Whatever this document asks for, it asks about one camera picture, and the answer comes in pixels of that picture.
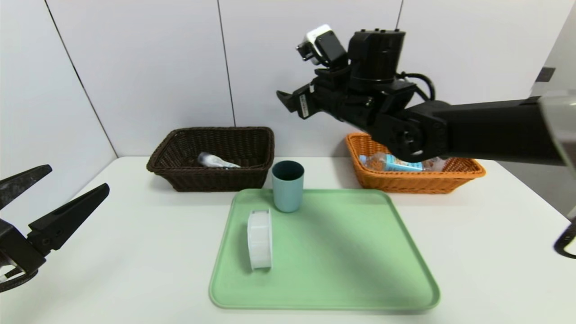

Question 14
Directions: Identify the black looped cable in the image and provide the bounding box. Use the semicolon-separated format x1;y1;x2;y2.
553;220;576;260

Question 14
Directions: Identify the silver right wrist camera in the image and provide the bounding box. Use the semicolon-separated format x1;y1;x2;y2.
296;24;348;68

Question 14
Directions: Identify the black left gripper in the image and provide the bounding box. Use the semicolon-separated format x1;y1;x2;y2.
0;164;110;274

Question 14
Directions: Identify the clear water bottle blue cap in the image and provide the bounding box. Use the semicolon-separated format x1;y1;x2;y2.
359;152;424;172

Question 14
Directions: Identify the black arm wrist cable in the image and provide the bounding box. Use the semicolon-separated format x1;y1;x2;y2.
0;265;39;293
396;71;436;103

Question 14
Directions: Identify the black left arm wrist cable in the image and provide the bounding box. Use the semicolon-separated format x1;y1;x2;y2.
0;265;39;293

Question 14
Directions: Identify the teal plastic cup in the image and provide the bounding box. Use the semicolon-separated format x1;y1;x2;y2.
271;160;305;213

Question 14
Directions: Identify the light green plastic tray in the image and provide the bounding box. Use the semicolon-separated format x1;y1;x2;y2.
209;189;441;310

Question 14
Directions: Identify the clear slim spray bottle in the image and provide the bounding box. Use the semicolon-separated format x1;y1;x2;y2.
197;152;242;170

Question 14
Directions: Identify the black right arm wrist cable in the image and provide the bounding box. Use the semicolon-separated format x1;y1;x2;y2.
396;71;436;103

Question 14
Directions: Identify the white round plastic container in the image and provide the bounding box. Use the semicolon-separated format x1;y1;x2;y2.
247;208;273;270

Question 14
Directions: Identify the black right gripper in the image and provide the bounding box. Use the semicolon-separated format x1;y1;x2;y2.
276;77;354;120

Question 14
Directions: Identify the white yogurt bottle navy cap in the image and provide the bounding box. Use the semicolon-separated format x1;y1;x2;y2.
422;156;448;171

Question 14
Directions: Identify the dark brown wicker basket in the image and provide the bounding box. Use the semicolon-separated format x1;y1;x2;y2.
146;126;275;193

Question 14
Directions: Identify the orange wicker basket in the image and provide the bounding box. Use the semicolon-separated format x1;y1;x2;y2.
345;132;486;194

